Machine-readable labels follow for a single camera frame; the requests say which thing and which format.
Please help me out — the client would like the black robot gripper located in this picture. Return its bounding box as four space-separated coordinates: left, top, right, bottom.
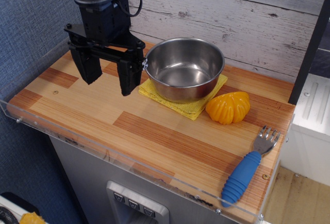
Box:
64 3 145 96

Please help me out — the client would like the blue-handled metal fork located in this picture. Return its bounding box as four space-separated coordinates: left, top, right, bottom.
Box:
221 126 281 208

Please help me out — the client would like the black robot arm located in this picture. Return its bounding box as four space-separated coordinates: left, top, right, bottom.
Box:
65 0 145 96

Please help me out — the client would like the stainless steel pot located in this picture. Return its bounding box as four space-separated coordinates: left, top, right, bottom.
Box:
145 38 225 103

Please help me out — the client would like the yellow folded cloth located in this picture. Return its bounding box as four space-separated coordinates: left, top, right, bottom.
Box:
138 74 228 120

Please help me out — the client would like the clear acrylic table guard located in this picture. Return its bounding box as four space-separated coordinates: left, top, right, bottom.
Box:
1 53 294 223

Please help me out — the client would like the silver toy fridge cabinet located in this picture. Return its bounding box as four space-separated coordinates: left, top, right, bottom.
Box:
50 136 232 223

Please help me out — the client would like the yellow plastic toy pepper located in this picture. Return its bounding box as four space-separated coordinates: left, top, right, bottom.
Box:
205 92 251 125

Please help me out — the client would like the yellow black object bottom left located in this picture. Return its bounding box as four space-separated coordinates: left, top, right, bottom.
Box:
1 192 40 222

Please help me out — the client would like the white toy sink unit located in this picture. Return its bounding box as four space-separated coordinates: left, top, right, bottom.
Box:
280 74 329 185

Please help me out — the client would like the black vertical frame post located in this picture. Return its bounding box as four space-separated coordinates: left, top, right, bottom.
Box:
288 0 329 105

